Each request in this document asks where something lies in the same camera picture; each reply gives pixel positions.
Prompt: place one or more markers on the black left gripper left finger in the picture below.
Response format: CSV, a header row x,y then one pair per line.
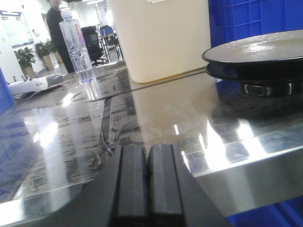
x,y
128,196

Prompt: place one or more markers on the white remote controller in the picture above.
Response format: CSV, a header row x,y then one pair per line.
x,y
36,84

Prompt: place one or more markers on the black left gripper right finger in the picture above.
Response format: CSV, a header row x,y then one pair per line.
x,y
176,198

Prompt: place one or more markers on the beige plate black rim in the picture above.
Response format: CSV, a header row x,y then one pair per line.
x,y
267,80
279,46

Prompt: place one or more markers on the cream plastic storage bin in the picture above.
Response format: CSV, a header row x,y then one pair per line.
x,y
161,38

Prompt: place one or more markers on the person in black clothes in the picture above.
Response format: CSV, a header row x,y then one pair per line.
x,y
53,19

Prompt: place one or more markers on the clear water bottle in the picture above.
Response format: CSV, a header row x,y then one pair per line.
x,y
76,47

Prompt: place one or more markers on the large blue plastic crate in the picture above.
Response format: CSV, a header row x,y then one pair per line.
x,y
236,19

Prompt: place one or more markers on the potted plant gold pot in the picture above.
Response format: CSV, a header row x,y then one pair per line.
x,y
25,58

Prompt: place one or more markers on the black office chair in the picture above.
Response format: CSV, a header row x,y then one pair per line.
x,y
92,43

